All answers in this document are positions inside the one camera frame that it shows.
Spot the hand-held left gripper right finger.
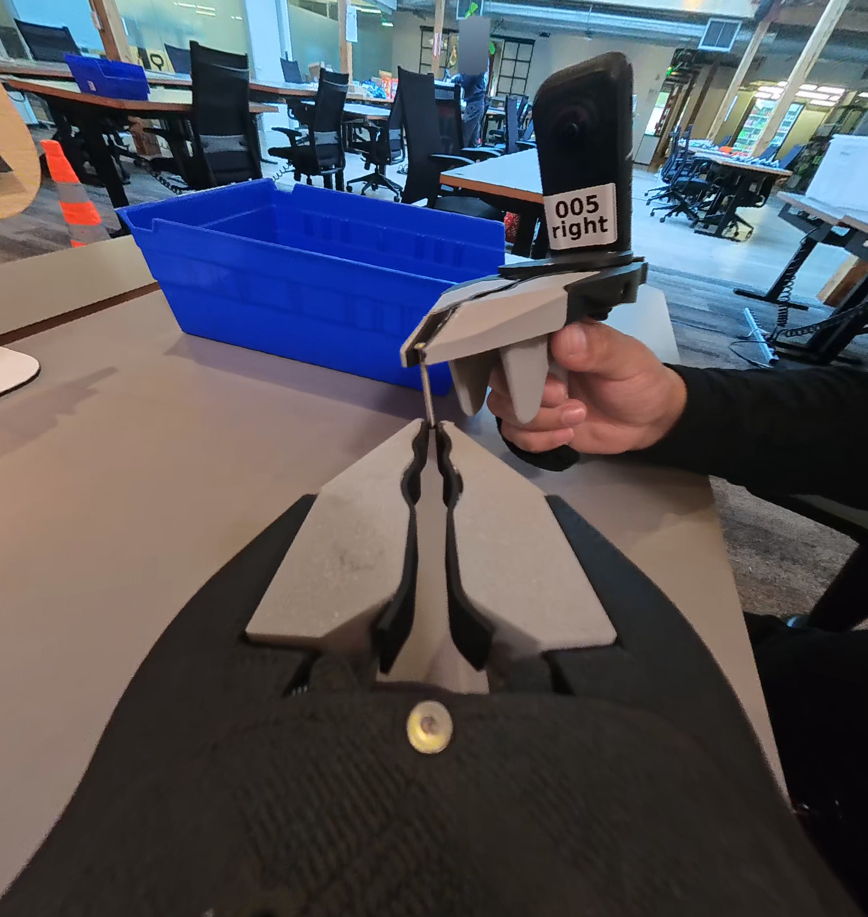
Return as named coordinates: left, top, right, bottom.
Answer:
left=434, top=420, right=616, bottom=671

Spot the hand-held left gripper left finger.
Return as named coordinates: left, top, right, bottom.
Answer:
left=246, top=417, right=433, bottom=674

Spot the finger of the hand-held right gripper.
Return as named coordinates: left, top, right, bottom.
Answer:
left=400, top=279, right=521, bottom=418
left=422, top=274, right=574, bottom=425

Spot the thin metal screw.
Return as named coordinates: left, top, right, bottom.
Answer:
left=414, top=342, right=440, bottom=431

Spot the large blue plastic bin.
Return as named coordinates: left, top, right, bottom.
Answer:
left=115, top=178, right=507, bottom=396

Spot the person's right forearm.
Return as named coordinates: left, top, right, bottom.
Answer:
left=642, top=364, right=868, bottom=513

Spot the grey desk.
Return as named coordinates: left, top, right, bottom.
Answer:
left=0, top=236, right=789, bottom=917

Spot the person's right hand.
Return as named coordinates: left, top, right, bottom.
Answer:
left=487, top=321, right=687, bottom=456

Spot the wood-edged office table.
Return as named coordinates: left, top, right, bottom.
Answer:
left=440, top=147, right=547, bottom=260

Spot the table with office chairs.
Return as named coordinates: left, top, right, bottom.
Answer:
left=647, top=125, right=794, bottom=242

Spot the black office chair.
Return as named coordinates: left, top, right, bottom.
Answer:
left=144, top=41, right=265, bottom=192
left=397, top=66, right=508, bottom=217
left=347, top=107, right=406, bottom=203
left=269, top=68, right=350, bottom=189
left=15, top=19, right=82, bottom=63

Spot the white power strip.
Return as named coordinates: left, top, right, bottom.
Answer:
left=742, top=308, right=776, bottom=368

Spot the white board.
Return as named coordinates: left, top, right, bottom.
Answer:
left=805, top=134, right=868, bottom=217

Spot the light wood office table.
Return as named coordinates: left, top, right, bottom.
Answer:
left=733, top=190, right=868, bottom=368

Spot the person's office chair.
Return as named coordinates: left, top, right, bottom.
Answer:
left=795, top=494, right=868, bottom=633

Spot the person's lap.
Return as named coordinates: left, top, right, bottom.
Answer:
left=745, top=612, right=868, bottom=917

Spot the orange traffic cone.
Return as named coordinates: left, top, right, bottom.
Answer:
left=40, top=139, right=110, bottom=249

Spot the wood-topped office table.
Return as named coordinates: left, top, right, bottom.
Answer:
left=4, top=75, right=279, bottom=210

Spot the small blue bin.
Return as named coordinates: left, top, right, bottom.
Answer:
left=65, top=53, right=150, bottom=101

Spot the white and wooden document stand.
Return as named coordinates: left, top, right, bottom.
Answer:
left=0, top=43, right=42, bottom=411

